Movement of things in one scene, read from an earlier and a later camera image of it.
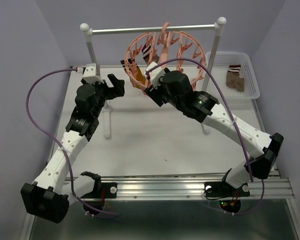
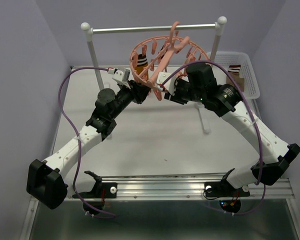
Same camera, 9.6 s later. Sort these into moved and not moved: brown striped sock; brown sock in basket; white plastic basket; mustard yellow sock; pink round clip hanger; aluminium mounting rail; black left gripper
Moved: pink round clip hanger; brown striped sock; mustard yellow sock; black left gripper
Not moved: aluminium mounting rail; brown sock in basket; white plastic basket
